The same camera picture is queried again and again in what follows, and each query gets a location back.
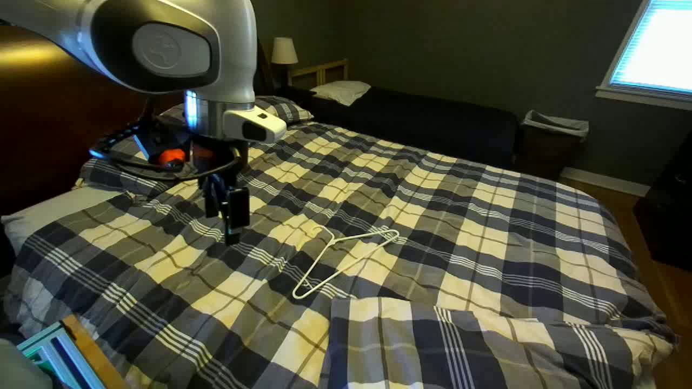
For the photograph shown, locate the white bed sheet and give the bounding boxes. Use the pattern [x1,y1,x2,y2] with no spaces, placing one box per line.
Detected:
[0,185,122,256]

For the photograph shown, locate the bright window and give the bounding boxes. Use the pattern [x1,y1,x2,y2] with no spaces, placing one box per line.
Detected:
[594,0,692,113]

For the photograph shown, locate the white shade table lamp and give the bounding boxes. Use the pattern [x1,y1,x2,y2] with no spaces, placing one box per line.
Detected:
[271,35,300,69]

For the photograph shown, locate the plaid bed covers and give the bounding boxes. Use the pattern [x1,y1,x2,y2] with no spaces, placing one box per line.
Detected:
[3,117,677,389]

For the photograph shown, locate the dark daybed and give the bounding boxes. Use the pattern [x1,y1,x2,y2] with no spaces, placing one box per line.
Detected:
[276,85,522,172]

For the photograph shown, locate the dark hamper with grey tray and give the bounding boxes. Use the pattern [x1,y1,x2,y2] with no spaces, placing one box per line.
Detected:
[515,109,593,183]

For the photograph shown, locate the light wooden bed frame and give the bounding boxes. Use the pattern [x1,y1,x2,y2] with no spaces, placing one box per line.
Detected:
[287,58,353,91]

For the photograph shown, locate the brown wooden headboard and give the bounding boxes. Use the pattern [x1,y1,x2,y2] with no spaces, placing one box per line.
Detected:
[0,25,183,217]

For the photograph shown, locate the black dresser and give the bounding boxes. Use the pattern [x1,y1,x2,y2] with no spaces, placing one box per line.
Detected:
[631,134,692,273]

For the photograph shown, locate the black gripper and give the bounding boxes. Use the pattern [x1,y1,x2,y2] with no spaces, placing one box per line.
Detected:
[187,134,253,250]

